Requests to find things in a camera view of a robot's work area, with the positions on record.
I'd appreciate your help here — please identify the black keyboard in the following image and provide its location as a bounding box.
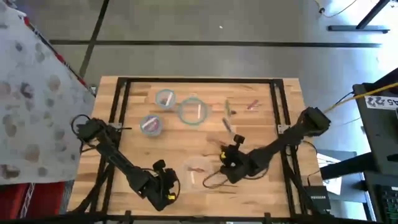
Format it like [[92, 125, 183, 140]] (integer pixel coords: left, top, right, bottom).
[[374, 185, 398, 223]]

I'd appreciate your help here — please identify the medium clear plastic container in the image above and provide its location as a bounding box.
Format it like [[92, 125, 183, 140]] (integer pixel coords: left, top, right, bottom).
[[139, 114, 164, 137]]

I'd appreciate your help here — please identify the red black rod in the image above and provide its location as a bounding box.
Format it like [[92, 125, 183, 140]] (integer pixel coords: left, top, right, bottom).
[[23, 16, 90, 88]]

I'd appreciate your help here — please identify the white speckled cloth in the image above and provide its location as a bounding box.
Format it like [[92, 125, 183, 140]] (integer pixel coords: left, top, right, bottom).
[[0, 0, 96, 186]]

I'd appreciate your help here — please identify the small clear plastic container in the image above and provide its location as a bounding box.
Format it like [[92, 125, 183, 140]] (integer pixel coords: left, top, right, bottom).
[[155, 89, 177, 111]]

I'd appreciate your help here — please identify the black power box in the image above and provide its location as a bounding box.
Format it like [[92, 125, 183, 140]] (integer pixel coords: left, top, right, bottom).
[[303, 185, 332, 211]]

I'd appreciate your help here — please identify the thin floor cord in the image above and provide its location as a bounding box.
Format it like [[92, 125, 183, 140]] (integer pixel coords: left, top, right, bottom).
[[313, 0, 358, 18]]

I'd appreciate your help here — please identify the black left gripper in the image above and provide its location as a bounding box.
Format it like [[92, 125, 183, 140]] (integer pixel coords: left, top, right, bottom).
[[148, 159, 181, 212]]

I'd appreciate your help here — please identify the dark grey desk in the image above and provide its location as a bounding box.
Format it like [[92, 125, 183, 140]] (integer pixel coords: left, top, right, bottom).
[[320, 67, 398, 224]]

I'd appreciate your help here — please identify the large clear bowl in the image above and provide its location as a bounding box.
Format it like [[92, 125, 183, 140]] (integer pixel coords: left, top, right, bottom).
[[177, 96, 209, 126]]

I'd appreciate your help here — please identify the red box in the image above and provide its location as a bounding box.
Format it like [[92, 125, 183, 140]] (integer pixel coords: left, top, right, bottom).
[[0, 182, 67, 222]]

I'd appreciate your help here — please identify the yellow cable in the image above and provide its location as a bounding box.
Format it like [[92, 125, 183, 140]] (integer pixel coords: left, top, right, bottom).
[[323, 82, 398, 113]]

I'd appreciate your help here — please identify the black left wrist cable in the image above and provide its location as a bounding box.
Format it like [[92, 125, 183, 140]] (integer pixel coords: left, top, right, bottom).
[[141, 167, 182, 200]]

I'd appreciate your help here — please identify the large clear plastic container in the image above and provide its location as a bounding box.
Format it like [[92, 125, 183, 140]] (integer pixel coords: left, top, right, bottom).
[[182, 156, 216, 191]]

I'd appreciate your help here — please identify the black floor stand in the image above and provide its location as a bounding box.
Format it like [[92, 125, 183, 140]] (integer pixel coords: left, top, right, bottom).
[[328, 0, 391, 34]]

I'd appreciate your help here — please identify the medium teal-rimmed clear lid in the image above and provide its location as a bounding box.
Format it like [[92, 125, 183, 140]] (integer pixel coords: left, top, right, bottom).
[[139, 114, 164, 137]]

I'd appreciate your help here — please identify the white paper sheet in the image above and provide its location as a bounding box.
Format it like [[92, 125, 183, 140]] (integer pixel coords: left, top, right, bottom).
[[317, 153, 343, 195]]

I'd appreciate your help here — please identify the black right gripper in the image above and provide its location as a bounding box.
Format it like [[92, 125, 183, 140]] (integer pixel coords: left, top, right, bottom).
[[219, 134, 258, 185]]

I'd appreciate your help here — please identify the white paper label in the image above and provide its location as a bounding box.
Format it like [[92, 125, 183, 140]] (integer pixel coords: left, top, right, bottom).
[[364, 95, 398, 110]]

